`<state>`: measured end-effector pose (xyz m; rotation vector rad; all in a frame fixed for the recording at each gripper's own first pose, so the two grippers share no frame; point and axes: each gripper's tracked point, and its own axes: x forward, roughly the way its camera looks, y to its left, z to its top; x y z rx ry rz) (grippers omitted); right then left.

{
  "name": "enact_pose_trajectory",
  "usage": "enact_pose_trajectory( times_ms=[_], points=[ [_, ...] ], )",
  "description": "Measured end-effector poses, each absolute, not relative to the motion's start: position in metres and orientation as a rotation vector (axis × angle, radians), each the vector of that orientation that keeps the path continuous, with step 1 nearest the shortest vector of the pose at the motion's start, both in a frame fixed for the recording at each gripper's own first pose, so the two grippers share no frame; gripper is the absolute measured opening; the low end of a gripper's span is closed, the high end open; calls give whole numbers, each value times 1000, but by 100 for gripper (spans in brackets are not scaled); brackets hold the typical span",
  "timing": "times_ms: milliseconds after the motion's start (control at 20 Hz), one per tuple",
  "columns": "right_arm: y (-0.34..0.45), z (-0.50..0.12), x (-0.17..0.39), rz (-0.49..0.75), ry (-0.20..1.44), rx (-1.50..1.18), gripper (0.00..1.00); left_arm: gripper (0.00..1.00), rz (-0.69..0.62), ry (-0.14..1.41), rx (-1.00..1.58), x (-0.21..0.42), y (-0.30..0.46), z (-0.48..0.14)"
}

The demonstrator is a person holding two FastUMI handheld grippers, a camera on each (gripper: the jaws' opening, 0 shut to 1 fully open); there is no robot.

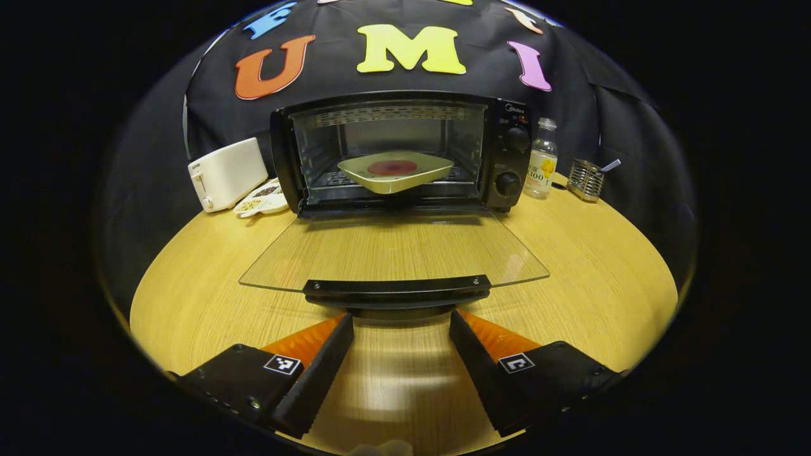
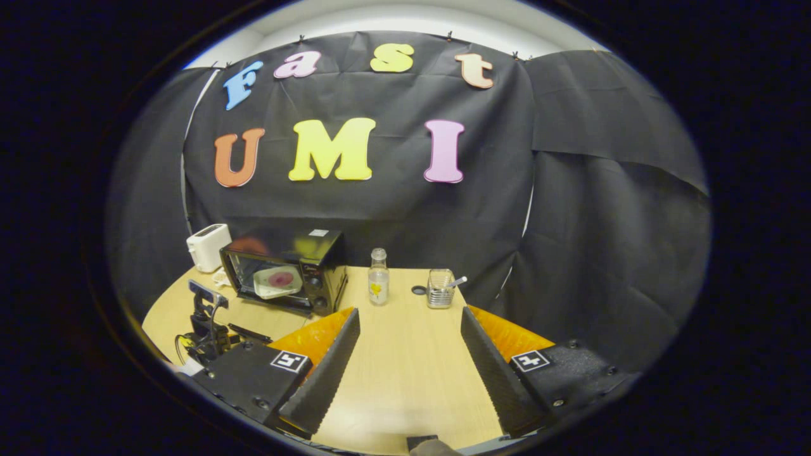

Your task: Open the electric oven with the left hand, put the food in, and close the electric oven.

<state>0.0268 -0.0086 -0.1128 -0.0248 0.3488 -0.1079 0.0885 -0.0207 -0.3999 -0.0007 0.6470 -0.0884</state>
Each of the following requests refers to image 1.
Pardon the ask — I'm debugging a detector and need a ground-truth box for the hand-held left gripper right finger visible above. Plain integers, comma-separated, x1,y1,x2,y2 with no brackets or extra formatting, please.
449,309,625,438

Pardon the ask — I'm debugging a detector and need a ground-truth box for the metal wire utensil holder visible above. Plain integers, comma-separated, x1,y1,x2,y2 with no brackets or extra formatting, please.
566,158,605,203

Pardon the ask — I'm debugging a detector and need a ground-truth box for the black backdrop cloth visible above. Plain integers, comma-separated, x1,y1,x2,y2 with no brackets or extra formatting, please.
95,0,698,317

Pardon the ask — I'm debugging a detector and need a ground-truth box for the white divided grain dish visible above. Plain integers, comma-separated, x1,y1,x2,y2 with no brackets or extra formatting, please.
233,179,290,219

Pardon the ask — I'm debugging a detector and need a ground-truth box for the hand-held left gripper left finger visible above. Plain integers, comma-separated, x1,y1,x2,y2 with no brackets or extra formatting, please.
177,312,355,440

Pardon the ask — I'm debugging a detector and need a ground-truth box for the clear drink bottle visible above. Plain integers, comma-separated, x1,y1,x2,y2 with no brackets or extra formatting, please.
524,118,559,201

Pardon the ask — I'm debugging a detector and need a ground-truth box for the pink round food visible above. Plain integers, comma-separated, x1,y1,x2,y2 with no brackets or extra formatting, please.
367,160,419,177

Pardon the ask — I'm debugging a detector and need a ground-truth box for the white toaster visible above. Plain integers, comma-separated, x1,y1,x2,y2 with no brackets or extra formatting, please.
188,137,269,213

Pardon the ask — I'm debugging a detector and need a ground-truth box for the cream square plate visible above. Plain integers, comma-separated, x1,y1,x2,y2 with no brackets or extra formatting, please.
338,150,456,195

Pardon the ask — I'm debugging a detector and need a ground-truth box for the black electric oven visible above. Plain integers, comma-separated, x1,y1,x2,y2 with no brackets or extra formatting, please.
239,91,551,320

